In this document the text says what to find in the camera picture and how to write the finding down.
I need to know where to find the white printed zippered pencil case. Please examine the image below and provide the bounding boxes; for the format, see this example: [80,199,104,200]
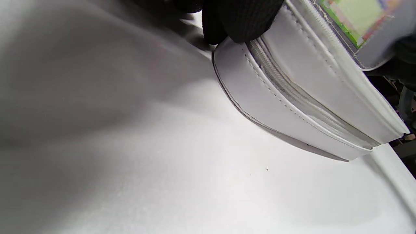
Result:
[212,0,416,162]

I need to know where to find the person's left hand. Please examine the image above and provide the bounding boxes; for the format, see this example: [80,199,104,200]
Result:
[174,0,285,45]

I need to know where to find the colourful printed card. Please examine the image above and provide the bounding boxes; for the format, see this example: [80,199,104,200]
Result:
[319,0,403,48]

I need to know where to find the person's right hand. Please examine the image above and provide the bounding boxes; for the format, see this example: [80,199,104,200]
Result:
[366,34,416,93]

